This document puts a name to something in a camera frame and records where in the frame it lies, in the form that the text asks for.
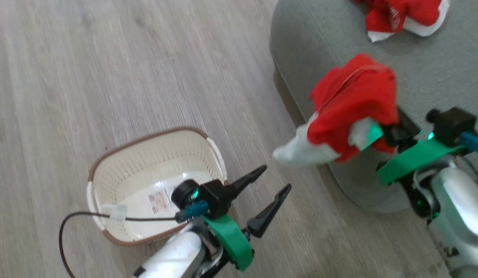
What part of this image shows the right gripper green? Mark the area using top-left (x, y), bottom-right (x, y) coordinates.
top-left (377, 107), bottom-right (466, 186)

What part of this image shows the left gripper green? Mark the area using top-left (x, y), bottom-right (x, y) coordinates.
top-left (200, 165), bottom-right (292, 272)

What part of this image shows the red and white garment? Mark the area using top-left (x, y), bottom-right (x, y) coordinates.
top-left (272, 53), bottom-right (400, 167)

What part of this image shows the red Bulls basketball jersey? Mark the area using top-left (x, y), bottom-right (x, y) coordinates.
top-left (354, 0), bottom-right (451, 43)

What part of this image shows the grey fabric sofa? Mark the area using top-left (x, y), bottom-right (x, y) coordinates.
top-left (269, 0), bottom-right (478, 214)

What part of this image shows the paper label sticker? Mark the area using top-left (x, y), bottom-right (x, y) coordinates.
top-left (148, 191), bottom-right (169, 215)

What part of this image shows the beige perforated laundry basket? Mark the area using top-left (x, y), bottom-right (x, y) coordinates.
top-left (87, 127), bottom-right (229, 247)

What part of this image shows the left blue cable connector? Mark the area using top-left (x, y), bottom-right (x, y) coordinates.
top-left (174, 200), bottom-right (209, 224)

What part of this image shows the blue cable connector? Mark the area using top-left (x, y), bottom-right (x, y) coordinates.
top-left (460, 131), bottom-right (478, 156)
top-left (174, 200), bottom-right (209, 224)

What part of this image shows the right blue cable connector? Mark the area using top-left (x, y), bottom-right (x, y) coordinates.
top-left (460, 131), bottom-right (478, 156)

